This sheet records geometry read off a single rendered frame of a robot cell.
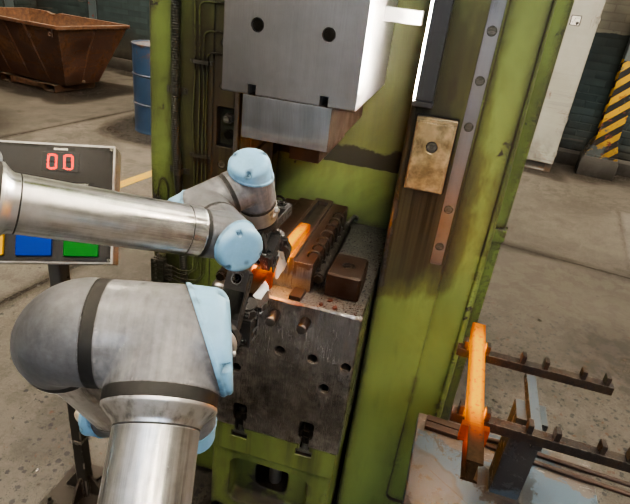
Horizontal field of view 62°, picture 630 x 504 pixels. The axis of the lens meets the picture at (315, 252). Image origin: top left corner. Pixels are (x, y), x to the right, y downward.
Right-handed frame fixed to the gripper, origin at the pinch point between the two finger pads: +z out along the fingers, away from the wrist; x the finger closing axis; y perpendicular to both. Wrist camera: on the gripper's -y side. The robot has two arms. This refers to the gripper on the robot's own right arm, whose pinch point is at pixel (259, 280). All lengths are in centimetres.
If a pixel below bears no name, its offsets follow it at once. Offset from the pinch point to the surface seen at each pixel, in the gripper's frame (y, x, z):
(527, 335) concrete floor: 99, 99, 176
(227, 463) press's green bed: 71, -10, 13
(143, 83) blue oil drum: 40, -270, 399
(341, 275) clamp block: 3.8, 14.7, 17.5
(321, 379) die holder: 30.9, 14.5, 11.7
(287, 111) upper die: -32.7, -1.8, 16.4
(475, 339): 7.0, 46.9, 8.2
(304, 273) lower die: 5.2, 5.7, 17.2
